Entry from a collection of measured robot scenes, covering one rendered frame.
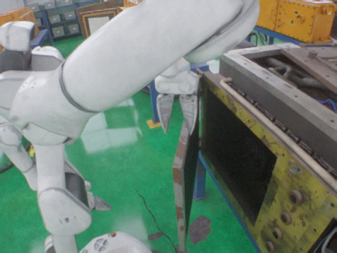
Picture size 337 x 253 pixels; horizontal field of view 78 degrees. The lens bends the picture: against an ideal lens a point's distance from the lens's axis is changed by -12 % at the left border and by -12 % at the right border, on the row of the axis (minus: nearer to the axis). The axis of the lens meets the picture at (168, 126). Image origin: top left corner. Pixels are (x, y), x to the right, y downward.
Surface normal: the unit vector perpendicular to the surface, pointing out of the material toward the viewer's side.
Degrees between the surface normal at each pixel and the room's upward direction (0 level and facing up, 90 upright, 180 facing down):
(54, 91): 73
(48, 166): 89
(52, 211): 89
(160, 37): 82
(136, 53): 86
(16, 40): 84
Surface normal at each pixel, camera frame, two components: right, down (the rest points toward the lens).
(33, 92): -0.46, -0.25
